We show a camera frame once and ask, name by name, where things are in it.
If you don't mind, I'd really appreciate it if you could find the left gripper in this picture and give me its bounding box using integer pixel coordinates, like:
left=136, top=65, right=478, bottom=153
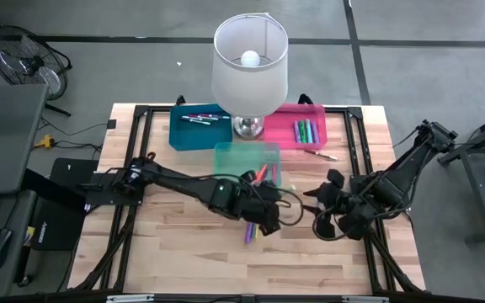
left=233, top=170, right=284, bottom=237

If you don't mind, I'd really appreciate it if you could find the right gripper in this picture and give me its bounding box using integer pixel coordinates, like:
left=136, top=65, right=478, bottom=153
left=303, top=184, right=372, bottom=241

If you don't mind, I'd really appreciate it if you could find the small orange highlighter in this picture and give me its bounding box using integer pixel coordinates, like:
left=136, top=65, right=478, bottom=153
left=255, top=163, right=269, bottom=185

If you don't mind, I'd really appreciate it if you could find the brown Expo marker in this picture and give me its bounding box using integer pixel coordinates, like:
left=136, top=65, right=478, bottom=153
left=303, top=148, right=339, bottom=162

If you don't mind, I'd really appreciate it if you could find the translucent green plastic bin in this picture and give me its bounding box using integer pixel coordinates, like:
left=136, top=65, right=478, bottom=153
left=213, top=141, right=283, bottom=189

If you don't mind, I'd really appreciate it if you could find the pink plastic bin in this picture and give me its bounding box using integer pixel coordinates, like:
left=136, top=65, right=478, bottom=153
left=262, top=104, right=328, bottom=152

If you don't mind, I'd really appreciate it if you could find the silver aluminium bar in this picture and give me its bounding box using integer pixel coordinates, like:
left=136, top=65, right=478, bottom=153
left=342, top=295, right=389, bottom=303
left=106, top=294, right=156, bottom=303

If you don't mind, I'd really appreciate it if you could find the blue plastic bin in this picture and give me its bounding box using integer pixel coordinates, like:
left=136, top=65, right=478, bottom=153
left=168, top=103, right=234, bottom=152

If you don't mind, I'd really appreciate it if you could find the white shade chrome table lamp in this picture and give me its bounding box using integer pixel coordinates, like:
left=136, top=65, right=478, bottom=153
left=211, top=12, right=290, bottom=141

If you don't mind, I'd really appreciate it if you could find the grey metal stand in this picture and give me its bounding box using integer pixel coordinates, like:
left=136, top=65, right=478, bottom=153
left=437, top=107, right=485, bottom=246

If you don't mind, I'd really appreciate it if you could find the plain black box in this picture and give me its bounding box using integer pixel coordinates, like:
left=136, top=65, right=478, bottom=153
left=50, top=157, right=100, bottom=190

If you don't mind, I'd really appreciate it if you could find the black box white lettering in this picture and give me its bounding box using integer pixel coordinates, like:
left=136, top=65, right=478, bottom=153
left=30, top=201, right=88, bottom=253

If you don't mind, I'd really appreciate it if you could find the yellow power plug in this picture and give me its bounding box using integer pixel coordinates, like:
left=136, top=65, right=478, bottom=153
left=33, top=134, right=56, bottom=150

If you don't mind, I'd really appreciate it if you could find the grey laptop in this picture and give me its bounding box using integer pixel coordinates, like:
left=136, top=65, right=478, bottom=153
left=0, top=83, right=49, bottom=197

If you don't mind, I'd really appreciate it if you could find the black floor fan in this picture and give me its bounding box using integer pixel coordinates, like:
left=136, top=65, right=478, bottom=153
left=0, top=24, right=74, bottom=118

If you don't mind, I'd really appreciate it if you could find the black aluminium table frame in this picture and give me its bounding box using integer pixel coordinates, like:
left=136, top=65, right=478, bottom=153
left=68, top=103, right=427, bottom=303

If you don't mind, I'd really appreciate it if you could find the black floor cable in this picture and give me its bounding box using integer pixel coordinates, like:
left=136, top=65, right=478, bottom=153
left=52, top=140, right=103, bottom=150

